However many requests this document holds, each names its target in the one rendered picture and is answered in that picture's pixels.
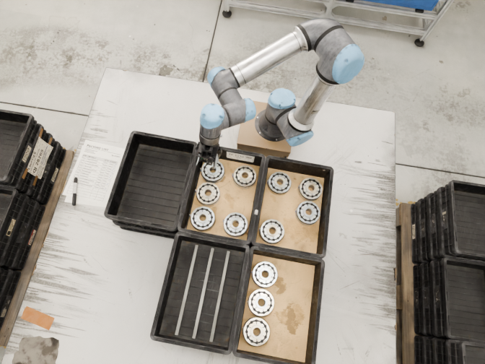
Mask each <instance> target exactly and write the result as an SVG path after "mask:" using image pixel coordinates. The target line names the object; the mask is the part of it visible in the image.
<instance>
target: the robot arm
mask: <svg viewBox="0 0 485 364"><path fill-rule="evenodd" d="M309 51H315V52H316V54H317V55H318V57H319V61H318V63H317V64H316V67H315V71H316V75H315V76H314V78H313V80H312V82H311V83H310V85H309V87H308V89H307V90H306V92H305V94H304V95H303V97H302V99H301V101H300V103H299V104H298V106H296V105H295V102H296V97H295V95H294V93H293V92H292V91H290V90H288V89H284V88H279V89H276V90H274V91H273V92H272V93H271V94H270V95H269V97H268V102H267V106H266V111H265V112H264V113H262V115H261V117H260V119H259V122H258V125H259V128H260V130H261V131H262V132H263V133H264V134H265V135H266V136H268V137H273V138H277V137H282V136H284V138H285V139H286V141H287V142H288V144H289V145H290V146H292V147H295V146H298V145H300V144H303V143H305V142H306V141H308V140H309V139H311V138H312V137H313V135H314V133H313V131H312V127H313V126H314V123H315V121H314V118H315V117H316V115H317V114H318V112H319V111H320V109H321V108H322V107H323V105H324V103H325V102H326V101H327V99H328V97H329V96H330V94H331V93H332V92H333V90H334V88H335V87H336V85H341V84H345V83H347V82H349V81H351V80H352V79H353V78H354V77H355V76H356V75H358V73H359V72H360V71H361V69H362V67H363V65H364V54H363V53H362V52H361V50H360V47H359V46H358V45H357V44H356V43H355V42H354V41H353V40H352V39H351V37H350V36H349V34H348V33H347V32H346V31H345V29H344V28H343V26H342V25H341V24H340V23H339V22H337V21H335V20H334V19H329V18H317V19H310V20H308V21H305V22H302V23H301V24H299V25H297V26H295V27H294V29H293V31H292V32H291V33H289V34H288V35H285V36H284V37H283V38H280V39H278V40H277V41H275V42H273V43H272V44H270V45H268V46H266V47H265V48H263V49H261V50H260V51H258V52H256V53H254V54H253V55H251V56H249V57H247V58H245V59H244V60H242V61H240V62H239V63H237V64H235V65H234V66H231V67H230V68H228V69H225V68H224V67H222V66H218V67H214V68H213V69H212V70H211V71H210V72H209V73H208V76H207V79H208V82H209V84H210V86H211V89H212V90H213V91H214V94H215V95H216V97H217V99H218V100H219V102H220V104H221V106H220V105H217V104H213V103H209V104H207V105H205V106H204V107H203V108H202V110H201V115H200V129H199V140H200V142H198V144H197V145H196V151H197V153H196V165H197V164H198V161H199V162H201V161H202V162H203V163H207V165H212V163H213V164H214V169H215V167H216V164H217V163H218V161H219V158H220V156H221V155H222V149H221V147H220V146H219V140H220V137H222V134H221V132H222V130H224V129H228V128H229V127H232V126H236V125H238V124H241V123H245V122H246V121H249V120H251V119H254V118H255V115H256V109H255V104H254V102H253V101H252V100H251V99H250V98H242V97H241V95H240V93H239V92H238V90H237V89H238V88H239V87H242V86H243V85H245V84H247V83H249V82H250V81H252V80H254V79H255V78H257V77H259V76H261V75H262V74H265V73H266V72H268V71H270V70H271V69H273V68H275V67H276V66H278V65H280V64H282V63H284V62H285V61H287V60H289V59H291V58H292V57H294V56H296V55H297V54H299V53H301V52H303V53H307V52H309Z"/></svg>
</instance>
